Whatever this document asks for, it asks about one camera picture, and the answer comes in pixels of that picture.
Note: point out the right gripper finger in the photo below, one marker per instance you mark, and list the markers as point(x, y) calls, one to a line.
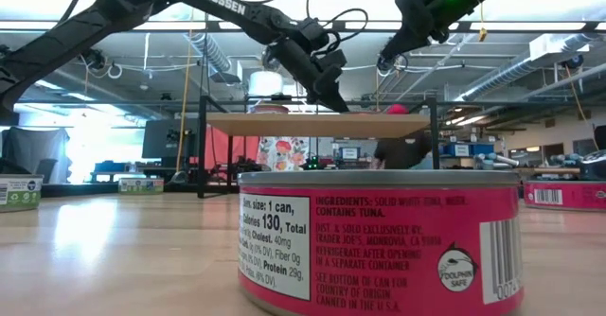
point(409, 44)

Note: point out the gold top blue label can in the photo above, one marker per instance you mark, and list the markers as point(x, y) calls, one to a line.
point(270, 109)

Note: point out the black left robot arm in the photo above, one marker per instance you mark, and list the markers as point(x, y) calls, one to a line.
point(222, 1)

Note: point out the grey background robot arm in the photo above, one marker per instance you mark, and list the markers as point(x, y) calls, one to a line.
point(497, 160)

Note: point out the white cylinder lamp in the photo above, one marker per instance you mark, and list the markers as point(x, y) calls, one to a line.
point(265, 83)

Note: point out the small computer monitor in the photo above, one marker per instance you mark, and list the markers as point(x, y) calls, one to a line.
point(349, 153)

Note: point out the floral print cloth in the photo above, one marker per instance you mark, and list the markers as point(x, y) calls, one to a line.
point(284, 152)

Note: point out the black device with green light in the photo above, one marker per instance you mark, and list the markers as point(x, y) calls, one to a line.
point(312, 164)

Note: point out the person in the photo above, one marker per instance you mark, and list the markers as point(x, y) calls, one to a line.
point(402, 152)

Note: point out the ceiling light strip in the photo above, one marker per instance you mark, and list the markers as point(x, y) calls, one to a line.
point(521, 25)

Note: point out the blue storage bins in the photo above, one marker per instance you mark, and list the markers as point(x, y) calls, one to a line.
point(466, 149)

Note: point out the black monitor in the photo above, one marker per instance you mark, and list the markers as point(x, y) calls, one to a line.
point(163, 138)

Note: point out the dark rounded object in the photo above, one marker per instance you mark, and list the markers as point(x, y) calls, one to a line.
point(595, 167)

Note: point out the grey draped cover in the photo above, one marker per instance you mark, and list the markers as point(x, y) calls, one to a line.
point(33, 150)

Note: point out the wooden shelf with black frame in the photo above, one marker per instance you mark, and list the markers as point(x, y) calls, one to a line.
point(317, 126)

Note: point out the silver ventilation duct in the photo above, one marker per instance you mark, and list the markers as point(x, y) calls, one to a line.
point(511, 70)
point(213, 53)

